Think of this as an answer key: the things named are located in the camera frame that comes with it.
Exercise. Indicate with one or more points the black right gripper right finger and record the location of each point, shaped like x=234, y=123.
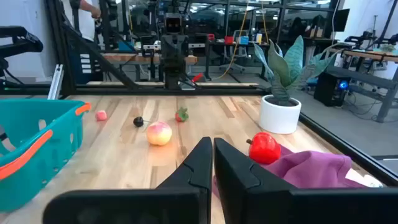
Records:
x=248, y=199

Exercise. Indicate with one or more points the toy strawberry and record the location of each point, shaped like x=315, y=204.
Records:
x=181, y=115

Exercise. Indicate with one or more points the purple cloth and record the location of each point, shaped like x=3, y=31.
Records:
x=311, y=169

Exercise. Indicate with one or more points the office chair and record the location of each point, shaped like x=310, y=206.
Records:
x=237, y=51

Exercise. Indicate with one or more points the toy peach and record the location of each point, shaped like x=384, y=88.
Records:
x=159, y=133

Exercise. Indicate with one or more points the silver aluminium rail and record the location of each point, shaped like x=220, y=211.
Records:
x=56, y=82

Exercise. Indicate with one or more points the red toy bell pepper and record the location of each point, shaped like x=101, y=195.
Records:
x=264, y=149

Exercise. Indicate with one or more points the person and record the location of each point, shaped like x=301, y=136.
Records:
x=87, y=21

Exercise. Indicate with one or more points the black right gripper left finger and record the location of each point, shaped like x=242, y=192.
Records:
x=186, y=202

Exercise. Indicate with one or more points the black computer tower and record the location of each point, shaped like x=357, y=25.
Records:
x=329, y=90

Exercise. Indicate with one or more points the red bin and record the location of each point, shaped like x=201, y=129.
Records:
x=229, y=40

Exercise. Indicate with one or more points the blue bin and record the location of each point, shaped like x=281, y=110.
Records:
x=244, y=40

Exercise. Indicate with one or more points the small pink toy cube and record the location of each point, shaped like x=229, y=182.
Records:
x=101, y=115

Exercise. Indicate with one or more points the black toy cherry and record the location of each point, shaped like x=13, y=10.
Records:
x=138, y=121

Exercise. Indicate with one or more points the red clamp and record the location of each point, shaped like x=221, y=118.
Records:
x=197, y=77

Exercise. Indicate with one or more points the white cloth tag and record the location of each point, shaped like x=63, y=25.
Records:
x=363, y=180

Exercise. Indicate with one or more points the snake plant in white pot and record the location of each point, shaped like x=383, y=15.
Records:
x=280, y=118

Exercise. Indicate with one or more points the wooden top desk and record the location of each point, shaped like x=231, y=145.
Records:
x=373, y=56

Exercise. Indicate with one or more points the black machine part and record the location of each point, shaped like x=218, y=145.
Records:
x=18, y=40

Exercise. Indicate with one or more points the black monitor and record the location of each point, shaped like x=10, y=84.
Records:
x=341, y=20

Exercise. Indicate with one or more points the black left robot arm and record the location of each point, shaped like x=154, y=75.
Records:
x=174, y=53

